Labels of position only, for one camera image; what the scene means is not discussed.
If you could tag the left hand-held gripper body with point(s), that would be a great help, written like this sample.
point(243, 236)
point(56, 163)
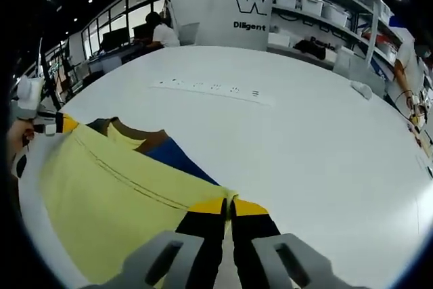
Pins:
point(28, 96)

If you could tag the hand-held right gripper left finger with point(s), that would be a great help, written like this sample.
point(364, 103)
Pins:
point(162, 262)

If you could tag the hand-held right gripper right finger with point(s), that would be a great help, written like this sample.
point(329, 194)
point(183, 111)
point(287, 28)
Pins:
point(280, 262)

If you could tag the yellow blue grey garment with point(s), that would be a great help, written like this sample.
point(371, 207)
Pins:
point(111, 194)

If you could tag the person's left hand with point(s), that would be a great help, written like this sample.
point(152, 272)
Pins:
point(18, 140)

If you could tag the black oval pad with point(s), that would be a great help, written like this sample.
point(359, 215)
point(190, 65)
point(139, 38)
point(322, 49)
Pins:
point(21, 166)

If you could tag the long office desk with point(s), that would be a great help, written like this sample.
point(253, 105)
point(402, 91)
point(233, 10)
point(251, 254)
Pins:
point(101, 62)

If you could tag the black computer monitor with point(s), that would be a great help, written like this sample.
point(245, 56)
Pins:
point(115, 39)
point(142, 32)

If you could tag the white flush power strip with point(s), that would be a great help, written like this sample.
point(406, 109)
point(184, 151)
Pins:
point(213, 91)

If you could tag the white office chair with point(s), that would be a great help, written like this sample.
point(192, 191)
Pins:
point(189, 33)

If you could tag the small white cloth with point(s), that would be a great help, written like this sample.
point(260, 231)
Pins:
point(361, 90)

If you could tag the translucent plastic box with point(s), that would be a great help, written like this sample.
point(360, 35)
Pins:
point(355, 69)

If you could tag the black cloth on shelf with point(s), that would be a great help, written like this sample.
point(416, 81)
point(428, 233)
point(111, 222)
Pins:
point(309, 49)

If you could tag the small white box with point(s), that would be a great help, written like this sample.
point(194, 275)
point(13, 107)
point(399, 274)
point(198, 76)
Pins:
point(280, 38)

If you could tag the grey metal shelf rack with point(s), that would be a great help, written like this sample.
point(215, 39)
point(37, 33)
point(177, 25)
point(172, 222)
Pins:
point(372, 32)

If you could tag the white metal shelf rack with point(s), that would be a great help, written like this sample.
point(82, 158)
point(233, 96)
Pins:
point(385, 33)

